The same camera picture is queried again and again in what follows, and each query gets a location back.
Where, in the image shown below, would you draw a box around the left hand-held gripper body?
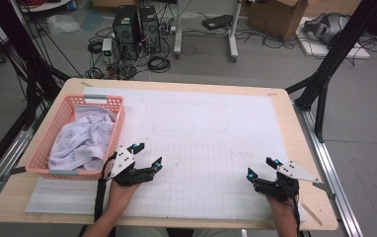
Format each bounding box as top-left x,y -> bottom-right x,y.
110,145 -> 156,188

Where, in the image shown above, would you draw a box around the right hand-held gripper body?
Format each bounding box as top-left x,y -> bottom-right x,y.
254,160 -> 323,202

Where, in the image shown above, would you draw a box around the lavender printed towel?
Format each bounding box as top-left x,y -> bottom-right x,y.
47,104 -> 117,172

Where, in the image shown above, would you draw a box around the pink plastic basket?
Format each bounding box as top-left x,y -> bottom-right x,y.
25,94 -> 126,181

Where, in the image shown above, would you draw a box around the person's right hand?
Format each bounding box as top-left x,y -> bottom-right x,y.
267,197 -> 298,219

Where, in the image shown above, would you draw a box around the person's left hand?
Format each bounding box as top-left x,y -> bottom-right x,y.
106,180 -> 141,212

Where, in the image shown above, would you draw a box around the white grid foam mat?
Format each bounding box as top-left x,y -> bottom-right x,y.
77,86 -> 307,223

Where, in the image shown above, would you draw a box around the person's trousers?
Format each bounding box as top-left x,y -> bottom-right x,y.
114,225 -> 244,237

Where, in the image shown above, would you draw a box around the pale grey foam sheet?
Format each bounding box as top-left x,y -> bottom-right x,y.
24,177 -> 103,215

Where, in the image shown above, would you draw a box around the small white power box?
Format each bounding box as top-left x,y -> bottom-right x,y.
101,38 -> 113,64

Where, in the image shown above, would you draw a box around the black computer tower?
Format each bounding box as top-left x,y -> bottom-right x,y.
138,5 -> 162,54
112,4 -> 141,61

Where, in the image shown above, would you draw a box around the white floor board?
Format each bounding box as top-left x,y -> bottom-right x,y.
295,16 -> 371,60

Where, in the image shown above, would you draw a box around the white stand leg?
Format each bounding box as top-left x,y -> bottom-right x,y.
227,0 -> 243,63
173,0 -> 183,60

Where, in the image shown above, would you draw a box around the brown cardboard box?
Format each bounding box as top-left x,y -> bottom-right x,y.
246,0 -> 310,41

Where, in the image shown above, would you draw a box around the clear plastic bag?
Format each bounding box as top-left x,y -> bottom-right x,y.
45,13 -> 83,36

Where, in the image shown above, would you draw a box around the grey headset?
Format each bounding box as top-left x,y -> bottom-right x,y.
303,12 -> 351,45

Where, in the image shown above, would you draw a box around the flat black device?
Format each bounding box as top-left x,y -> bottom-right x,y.
201,14 -> 234,31

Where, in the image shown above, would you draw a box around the thin black cable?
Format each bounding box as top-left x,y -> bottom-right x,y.
290,192 -> 302,233

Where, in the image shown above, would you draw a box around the grey metal bracket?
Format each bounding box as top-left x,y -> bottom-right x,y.
0,166 -> 29,183
312,180 -> 337,199

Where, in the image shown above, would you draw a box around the black sleeved cable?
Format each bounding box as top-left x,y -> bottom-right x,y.
94,152 -> 117,223

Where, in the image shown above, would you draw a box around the aluminium rail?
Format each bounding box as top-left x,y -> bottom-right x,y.
0,126 -> 36,216
294,104 -> 364,237

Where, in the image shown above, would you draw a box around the coiled black cable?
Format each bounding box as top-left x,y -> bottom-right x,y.
147,55 -> 172,74

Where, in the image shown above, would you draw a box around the black metal frame stand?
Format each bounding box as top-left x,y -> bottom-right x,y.
284,0 -> 377,143
0,0 -> 72,130

